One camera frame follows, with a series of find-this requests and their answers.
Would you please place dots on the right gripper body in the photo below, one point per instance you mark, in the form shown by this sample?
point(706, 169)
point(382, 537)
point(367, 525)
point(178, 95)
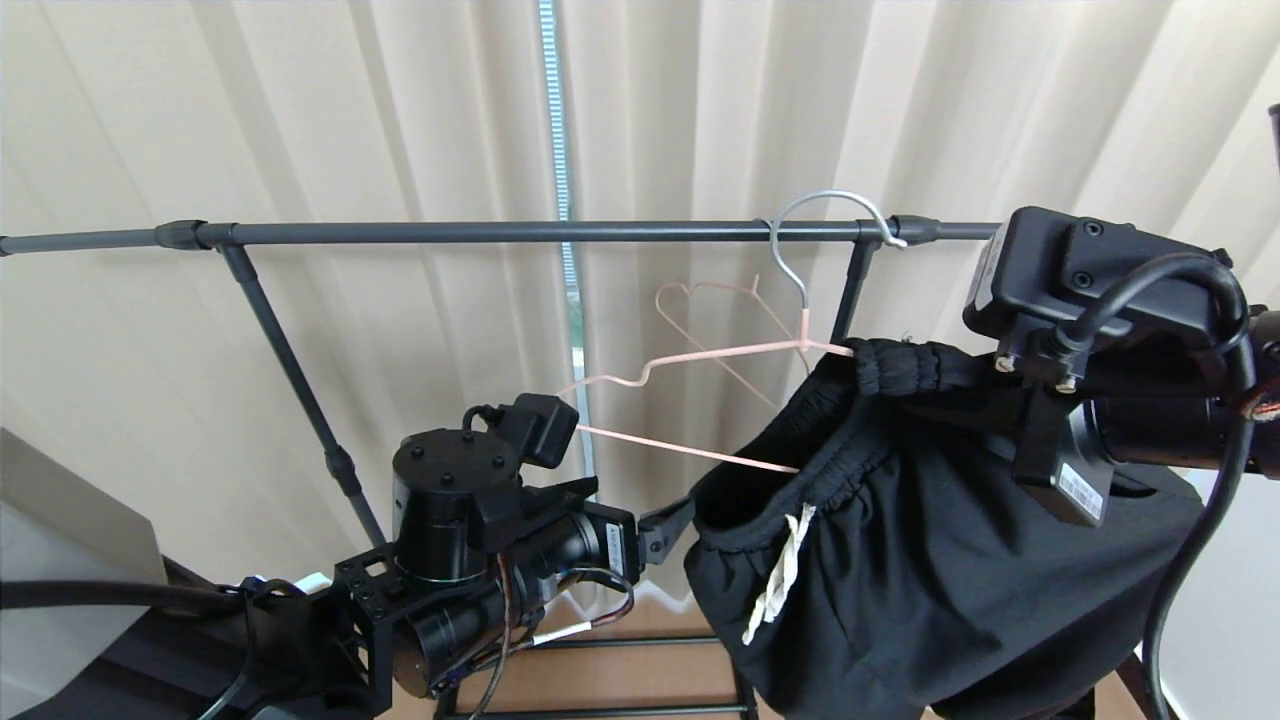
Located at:
point(1150, 430)

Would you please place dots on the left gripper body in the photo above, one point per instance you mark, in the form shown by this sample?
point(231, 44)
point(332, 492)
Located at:
point(560, 555)

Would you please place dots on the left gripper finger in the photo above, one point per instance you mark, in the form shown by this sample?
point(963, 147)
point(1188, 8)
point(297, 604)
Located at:
point(662, 528)

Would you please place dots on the pink clothes hanger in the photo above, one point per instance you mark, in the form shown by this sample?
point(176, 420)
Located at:
point(720, 362)
point(700, 451)

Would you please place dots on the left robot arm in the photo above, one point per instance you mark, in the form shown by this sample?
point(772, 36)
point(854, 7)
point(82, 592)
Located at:
point(450, 500)

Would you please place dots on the black clothes rack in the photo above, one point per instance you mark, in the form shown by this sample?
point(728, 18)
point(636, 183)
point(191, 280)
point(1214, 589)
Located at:
point(400, 233)

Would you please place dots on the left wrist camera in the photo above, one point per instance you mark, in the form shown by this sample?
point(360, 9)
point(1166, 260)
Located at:
point(540, 430)

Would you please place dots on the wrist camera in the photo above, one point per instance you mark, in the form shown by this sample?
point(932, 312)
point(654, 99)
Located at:
point(540, 430)
point(1060, 270)

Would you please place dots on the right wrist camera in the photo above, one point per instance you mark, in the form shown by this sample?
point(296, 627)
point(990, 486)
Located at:
point(1060, 270)

